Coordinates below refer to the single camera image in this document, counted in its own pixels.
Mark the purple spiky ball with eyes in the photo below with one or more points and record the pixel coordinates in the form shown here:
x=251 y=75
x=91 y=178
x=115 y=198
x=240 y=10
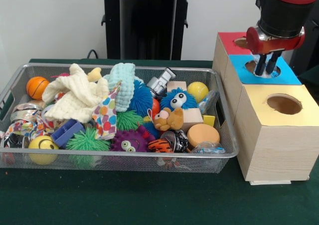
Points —
x=127 y=141

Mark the wooden box with three holes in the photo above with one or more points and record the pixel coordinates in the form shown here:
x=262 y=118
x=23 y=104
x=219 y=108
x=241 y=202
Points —
x=274 y=145

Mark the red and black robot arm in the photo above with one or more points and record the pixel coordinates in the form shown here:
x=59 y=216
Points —
x=284 y=10

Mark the polka dot cloth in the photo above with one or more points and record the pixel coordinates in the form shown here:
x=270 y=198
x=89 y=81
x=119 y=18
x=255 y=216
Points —
x=104 y=117

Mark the blue fuzzy toy with eyes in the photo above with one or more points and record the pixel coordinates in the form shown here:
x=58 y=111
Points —
x=174 y=101

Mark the black chair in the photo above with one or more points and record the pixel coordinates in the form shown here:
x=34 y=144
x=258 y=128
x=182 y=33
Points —
x=311 y=50

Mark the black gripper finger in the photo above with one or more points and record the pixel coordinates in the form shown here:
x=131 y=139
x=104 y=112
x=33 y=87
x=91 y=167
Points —
x=271 y=63
x=259 y=64

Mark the plain yellow ball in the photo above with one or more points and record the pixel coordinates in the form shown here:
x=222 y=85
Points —
x=198 y=91

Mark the clear mesh bin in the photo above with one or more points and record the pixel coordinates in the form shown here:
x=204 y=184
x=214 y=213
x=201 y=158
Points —
x=124 y=163

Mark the small orange basketball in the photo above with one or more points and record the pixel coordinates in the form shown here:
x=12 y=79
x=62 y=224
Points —
x=37 y=88

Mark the green spiky ball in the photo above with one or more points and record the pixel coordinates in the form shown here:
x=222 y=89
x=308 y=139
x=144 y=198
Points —
x=88 y=141

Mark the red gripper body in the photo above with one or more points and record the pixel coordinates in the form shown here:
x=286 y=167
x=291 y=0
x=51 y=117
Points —
x=274 y=44

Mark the mint green knitted cloth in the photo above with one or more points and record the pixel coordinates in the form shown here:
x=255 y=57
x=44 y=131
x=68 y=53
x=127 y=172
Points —
x=122 y=85

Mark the yellow smiley ball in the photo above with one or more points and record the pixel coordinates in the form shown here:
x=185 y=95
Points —
x=43 y=147

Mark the cream knitted cloth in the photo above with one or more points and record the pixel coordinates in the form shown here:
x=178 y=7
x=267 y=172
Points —
x=75 y=100

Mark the brown plush toy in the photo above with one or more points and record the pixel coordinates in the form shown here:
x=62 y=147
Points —
x=172 y=120

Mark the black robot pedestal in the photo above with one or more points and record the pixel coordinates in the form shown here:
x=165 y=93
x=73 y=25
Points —
x=144 y=25

